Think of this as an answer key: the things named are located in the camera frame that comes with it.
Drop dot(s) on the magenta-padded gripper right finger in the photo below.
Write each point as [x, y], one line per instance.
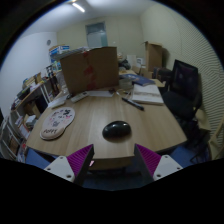
[149, 159]

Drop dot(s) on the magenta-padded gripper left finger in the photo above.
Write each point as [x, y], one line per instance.
[78, 161]

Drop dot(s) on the pink printed mouse pad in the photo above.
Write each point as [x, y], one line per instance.
[58, 122]

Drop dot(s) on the black computer mouse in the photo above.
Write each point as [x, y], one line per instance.
[116, 129]

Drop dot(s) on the black marker pen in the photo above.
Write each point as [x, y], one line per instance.
[133, 104]

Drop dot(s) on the white remote control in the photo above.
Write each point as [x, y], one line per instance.
[79, 96]

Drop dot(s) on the white open book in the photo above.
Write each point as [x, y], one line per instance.
[147, 94]

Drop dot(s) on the white paper sheet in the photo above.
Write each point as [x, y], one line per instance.
[99, 93]

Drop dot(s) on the wooden shelf unit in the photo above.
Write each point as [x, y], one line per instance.
[26, 110]

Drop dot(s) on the black office chair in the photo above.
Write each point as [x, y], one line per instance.
[182, 90]

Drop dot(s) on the blue book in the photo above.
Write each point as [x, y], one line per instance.
[139, 79]

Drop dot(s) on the large brown cardboard box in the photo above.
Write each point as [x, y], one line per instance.
[90, 70]

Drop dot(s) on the tall brown cardboard box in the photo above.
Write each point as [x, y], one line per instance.
[153, 56]

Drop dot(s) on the ceiling light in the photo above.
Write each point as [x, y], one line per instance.
[78, 7]

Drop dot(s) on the round wall clock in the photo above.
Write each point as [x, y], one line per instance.
[48, 42]

